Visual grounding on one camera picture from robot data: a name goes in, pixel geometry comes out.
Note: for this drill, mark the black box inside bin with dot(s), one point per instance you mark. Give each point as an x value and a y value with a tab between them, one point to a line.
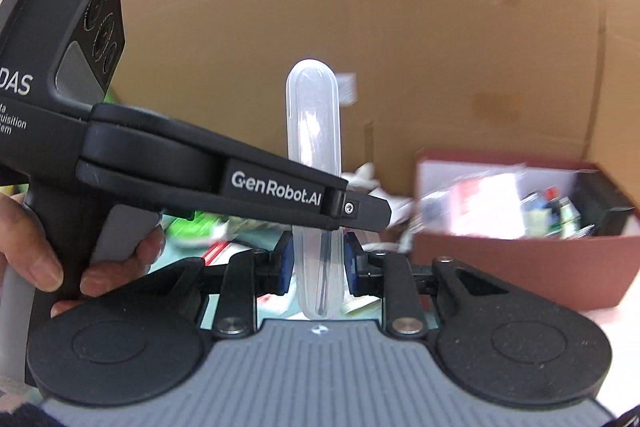
600	203

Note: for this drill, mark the large cardboard box wall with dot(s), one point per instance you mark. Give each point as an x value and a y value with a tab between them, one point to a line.
548	78

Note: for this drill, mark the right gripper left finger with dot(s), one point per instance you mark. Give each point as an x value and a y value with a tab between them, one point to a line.
247	276

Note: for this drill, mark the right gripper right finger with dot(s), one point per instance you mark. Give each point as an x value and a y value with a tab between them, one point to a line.
389	277

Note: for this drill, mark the dark red storage box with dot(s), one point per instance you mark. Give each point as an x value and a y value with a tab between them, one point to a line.
511	216

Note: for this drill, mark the person's left hand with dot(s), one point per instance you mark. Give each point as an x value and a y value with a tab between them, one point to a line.
25	249

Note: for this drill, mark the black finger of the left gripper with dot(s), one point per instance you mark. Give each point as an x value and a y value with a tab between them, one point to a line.
365	212

